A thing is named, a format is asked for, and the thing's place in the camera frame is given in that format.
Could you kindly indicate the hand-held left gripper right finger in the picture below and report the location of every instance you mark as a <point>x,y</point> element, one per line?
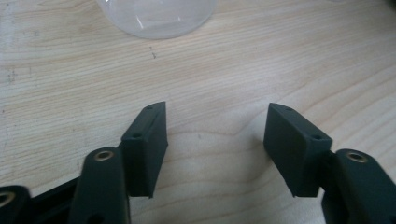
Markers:
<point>295,155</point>

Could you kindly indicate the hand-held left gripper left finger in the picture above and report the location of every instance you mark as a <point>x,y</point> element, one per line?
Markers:
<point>143,155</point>

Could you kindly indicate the clear plastic cup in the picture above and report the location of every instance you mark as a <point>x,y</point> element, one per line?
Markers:
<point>158,18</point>

